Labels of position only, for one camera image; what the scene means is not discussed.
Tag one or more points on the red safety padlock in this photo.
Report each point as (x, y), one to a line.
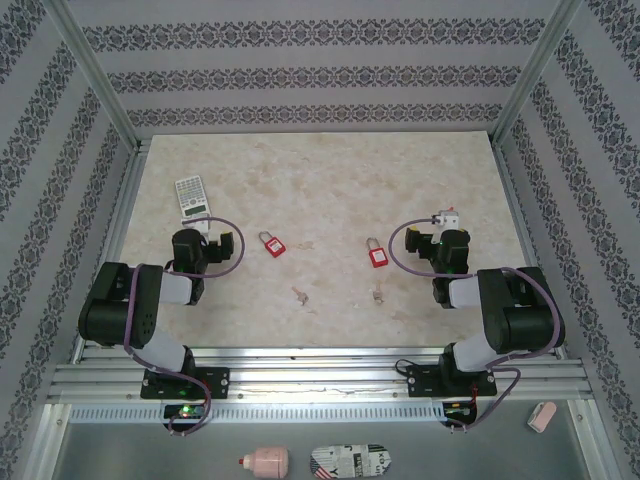
(378, 258)
(274, 247)

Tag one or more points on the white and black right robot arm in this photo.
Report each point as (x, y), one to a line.
(525, 315)

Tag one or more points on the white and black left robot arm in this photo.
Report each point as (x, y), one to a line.
(115, 310)

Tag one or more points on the white scientific calculator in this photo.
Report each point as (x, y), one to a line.
(190, 192)

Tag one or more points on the controller board with green light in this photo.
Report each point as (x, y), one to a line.
(185, 411)

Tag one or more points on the pink and white small case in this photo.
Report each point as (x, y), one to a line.
(542, 416)

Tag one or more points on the pink bottle with white cap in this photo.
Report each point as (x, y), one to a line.
(265, 461)

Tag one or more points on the newspaper print pencil case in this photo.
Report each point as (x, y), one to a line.
(350, 462)

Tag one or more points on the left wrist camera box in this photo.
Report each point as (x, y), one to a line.
(197, 225)

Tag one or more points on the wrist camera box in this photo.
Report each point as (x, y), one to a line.
(197, 225)
(447, 220)

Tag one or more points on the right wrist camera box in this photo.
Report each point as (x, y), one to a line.
(447, 220)

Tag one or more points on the aluminium table side rail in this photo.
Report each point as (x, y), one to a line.
(520, 225)
(120, 235)

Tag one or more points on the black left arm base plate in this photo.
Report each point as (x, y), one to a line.
(215, 382)

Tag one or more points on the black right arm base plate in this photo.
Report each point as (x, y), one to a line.
(422, 382)

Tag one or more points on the aluminium mounting rail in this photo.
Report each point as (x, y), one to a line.
(320, 372)

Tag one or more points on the aluminium frame post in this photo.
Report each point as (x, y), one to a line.
(95, 75)
(535, 75)

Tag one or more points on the aluminium frame profile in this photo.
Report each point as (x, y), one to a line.
(47, 440)
(592, 440)

